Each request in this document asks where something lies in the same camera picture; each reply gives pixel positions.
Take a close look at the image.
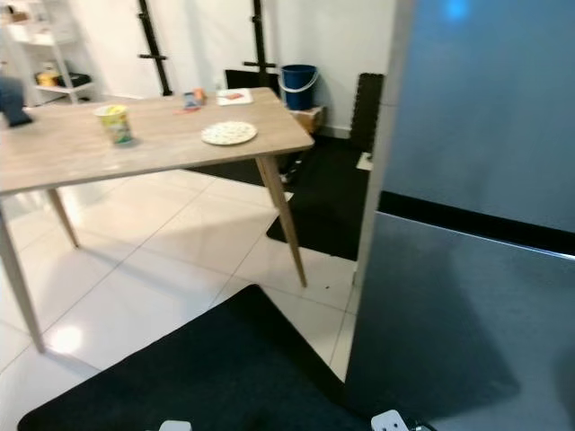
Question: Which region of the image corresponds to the black foam floor mat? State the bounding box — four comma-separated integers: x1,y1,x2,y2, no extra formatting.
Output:
184,135,378,263

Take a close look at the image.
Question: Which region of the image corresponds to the small wooden box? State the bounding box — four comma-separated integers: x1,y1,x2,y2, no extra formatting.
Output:
295,107,326,136

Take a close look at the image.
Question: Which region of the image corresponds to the blue plastic bucket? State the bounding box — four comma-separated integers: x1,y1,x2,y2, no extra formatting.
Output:
279,64,320,111

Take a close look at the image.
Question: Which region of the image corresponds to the black carpet floor mat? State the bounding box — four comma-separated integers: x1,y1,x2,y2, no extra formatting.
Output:
16,285,369,431

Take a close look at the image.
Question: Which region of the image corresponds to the yellow instant noodle cup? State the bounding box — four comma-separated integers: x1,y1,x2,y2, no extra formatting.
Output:
95,104,135,147

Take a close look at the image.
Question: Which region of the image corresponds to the white card red print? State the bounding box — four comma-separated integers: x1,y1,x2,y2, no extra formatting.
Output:
217,88,254,107

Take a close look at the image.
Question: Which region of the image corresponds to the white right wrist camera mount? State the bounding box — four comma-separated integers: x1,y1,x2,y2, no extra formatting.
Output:
371,409,412,431

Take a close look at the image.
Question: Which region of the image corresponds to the black flat panel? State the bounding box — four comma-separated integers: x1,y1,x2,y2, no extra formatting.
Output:
225,70,281,92

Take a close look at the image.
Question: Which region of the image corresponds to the black foam puzzle mat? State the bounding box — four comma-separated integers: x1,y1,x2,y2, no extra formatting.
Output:
350,73,386,155

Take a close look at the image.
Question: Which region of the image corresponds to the black stand pole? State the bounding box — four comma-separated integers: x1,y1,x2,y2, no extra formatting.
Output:
139,0,174,98
247,0,279,73

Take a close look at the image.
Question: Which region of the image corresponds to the light wooden table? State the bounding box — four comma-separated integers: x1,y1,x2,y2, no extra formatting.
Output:
0,87,315,354

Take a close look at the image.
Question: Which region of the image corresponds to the white shelf unit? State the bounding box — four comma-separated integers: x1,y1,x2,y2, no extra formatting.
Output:
0,0,96,104

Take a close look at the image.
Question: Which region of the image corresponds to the round patterned plate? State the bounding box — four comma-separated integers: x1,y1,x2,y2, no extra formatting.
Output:
201,121,258,146

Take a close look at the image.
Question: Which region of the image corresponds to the grey fridge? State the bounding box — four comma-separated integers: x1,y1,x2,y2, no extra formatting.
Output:
343,0,575,431

